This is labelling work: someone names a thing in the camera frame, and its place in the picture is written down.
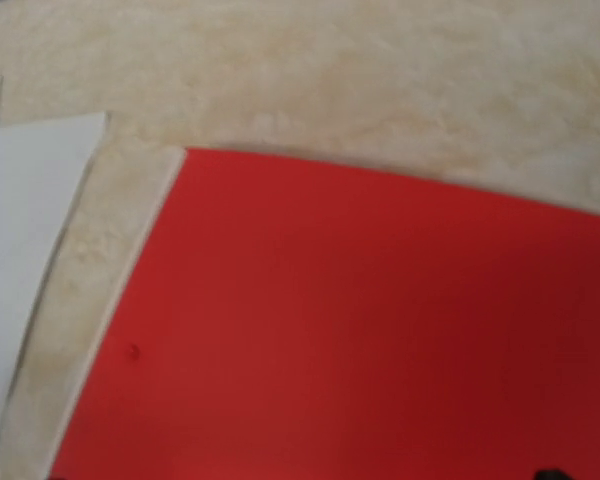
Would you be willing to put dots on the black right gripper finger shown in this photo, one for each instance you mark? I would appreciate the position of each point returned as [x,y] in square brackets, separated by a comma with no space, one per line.
[550,474]

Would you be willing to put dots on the red file folder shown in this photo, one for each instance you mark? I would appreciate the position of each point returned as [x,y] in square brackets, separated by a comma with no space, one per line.
[294,319]

